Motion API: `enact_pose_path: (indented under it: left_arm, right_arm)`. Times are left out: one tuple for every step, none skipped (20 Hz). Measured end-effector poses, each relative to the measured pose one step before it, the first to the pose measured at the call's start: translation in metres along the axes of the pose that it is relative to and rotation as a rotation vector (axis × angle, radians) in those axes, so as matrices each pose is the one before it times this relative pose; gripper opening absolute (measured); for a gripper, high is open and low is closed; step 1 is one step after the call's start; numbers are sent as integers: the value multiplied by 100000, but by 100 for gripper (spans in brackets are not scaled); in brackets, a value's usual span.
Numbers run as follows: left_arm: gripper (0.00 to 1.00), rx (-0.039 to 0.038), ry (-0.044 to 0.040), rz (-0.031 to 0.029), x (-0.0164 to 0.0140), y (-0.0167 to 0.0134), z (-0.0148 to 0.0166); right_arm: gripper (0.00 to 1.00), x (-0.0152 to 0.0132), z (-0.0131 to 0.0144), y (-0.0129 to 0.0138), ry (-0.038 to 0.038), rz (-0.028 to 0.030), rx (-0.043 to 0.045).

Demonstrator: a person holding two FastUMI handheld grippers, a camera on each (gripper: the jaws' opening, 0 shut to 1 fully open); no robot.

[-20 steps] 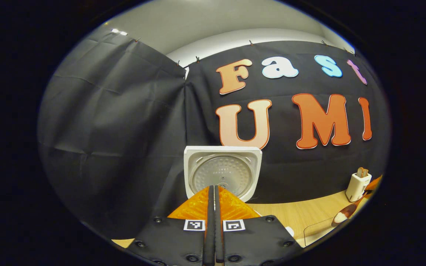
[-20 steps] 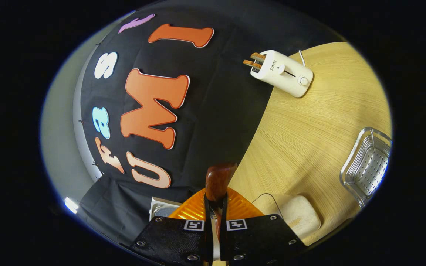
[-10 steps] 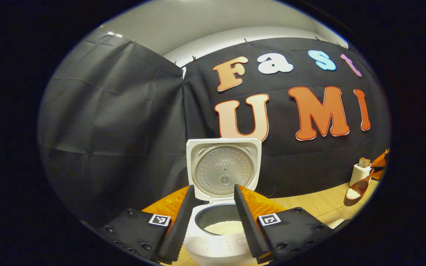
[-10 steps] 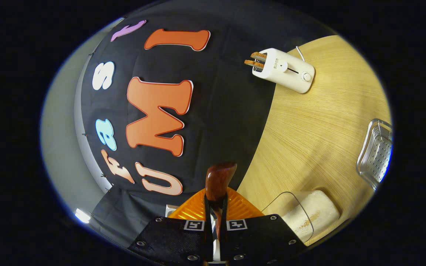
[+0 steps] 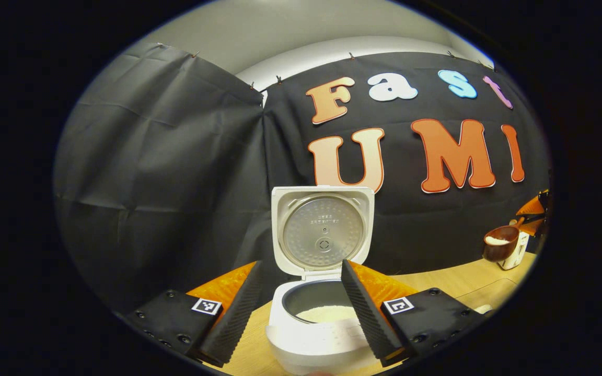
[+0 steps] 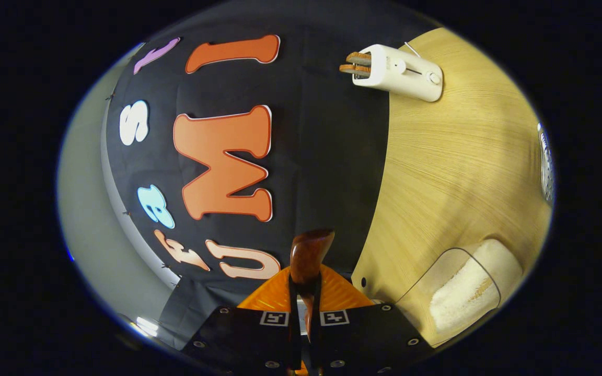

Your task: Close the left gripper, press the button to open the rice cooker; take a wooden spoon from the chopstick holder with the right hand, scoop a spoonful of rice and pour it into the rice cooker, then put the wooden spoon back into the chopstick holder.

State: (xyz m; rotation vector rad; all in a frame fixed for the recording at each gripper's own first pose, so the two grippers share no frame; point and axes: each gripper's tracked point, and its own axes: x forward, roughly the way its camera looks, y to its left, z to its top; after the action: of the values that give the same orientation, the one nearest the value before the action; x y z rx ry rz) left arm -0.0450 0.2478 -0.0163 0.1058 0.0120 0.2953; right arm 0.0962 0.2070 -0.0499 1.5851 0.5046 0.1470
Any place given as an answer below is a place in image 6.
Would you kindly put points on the transparent chopstick holder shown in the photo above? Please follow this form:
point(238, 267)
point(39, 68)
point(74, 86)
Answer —
point(546, 164)

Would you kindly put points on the white rice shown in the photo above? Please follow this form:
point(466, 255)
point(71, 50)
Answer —
point(463, 297)

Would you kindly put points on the ceiling light panel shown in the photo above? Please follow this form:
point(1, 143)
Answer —
point(147, 327)

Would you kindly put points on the clear plastic rice container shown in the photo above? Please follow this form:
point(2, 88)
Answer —
point(416, 297)

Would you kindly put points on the black backdrop cloth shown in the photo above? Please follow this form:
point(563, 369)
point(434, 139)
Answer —
point(311, 172)

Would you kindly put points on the brown wooden spoon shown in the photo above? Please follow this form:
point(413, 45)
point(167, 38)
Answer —
point(309, 253)

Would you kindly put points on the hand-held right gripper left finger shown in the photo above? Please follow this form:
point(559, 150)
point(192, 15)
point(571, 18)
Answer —
point(243, 342)

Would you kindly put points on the white toaster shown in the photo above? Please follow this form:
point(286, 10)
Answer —
point(405, 73)

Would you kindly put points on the toasted bread slice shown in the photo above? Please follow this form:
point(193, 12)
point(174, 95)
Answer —
point(354, 70)
point(358, 57)

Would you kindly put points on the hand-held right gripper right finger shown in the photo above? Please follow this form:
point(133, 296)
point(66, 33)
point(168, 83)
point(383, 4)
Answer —
point(369, 339)

